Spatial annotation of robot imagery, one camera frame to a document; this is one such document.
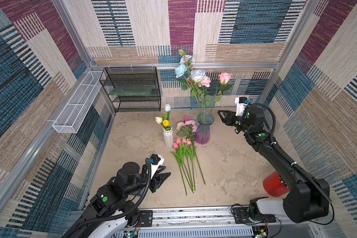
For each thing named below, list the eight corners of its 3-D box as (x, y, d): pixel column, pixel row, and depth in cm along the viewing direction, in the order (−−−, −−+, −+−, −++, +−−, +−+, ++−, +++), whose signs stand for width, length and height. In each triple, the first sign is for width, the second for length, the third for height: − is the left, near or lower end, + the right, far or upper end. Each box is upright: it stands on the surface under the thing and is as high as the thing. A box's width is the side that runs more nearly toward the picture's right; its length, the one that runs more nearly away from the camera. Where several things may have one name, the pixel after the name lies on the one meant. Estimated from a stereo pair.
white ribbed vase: (164, 149, 99) (162, 135, 87) (165, 142, 102) (163, 127, 90) (173, 148, 99) (171, 135, 87) (173, 142, 102) (172, 127, 90)
